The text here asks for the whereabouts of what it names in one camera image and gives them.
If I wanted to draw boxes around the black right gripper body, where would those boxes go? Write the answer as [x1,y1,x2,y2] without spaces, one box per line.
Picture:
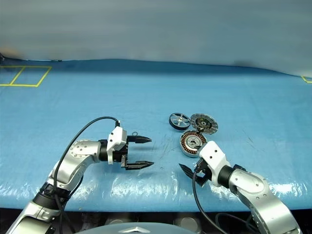
[194,158,213,182]

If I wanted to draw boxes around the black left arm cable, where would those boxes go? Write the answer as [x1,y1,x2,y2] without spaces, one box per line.
[53,116,122,234]

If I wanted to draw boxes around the silver stator housing copper windings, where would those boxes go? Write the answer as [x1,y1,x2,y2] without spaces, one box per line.
[180,130,208,158]

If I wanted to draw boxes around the blue plastic table cover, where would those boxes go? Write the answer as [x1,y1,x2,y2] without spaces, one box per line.
[0,58,312,213]

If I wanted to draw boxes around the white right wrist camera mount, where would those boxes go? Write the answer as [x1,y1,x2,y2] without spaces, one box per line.
[198,140,231,187]

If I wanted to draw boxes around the black round rotor cap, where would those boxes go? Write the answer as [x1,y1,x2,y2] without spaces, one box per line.
[168,112,190,132]

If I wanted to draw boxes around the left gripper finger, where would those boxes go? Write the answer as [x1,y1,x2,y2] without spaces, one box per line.
[128,135,153,144]
[125,160,155,171]

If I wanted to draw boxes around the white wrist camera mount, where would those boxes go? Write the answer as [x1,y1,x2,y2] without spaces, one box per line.
[198,140,231,187]
[107,126,128,166]

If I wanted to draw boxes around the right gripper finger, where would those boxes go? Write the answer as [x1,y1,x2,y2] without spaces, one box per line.
[178,163,196,181]
[195,175,209,188]

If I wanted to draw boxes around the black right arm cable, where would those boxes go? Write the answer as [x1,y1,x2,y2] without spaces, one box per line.
[192,168,254,234]

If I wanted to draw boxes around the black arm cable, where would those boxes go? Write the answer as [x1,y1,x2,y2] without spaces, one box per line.
[53,116,122,234]
[192,168,254,234]

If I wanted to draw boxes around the finned silver motor cover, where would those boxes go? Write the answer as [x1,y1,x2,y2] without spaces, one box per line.
[190,113,218,135]

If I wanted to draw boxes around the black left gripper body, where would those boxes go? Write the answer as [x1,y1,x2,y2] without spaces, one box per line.
[112,135,130,170]

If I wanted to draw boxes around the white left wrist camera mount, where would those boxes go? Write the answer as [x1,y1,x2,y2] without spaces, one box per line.
[107,126,128,166]

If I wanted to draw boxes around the grey round disc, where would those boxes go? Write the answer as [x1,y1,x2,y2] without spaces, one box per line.
[174,216,198,229]

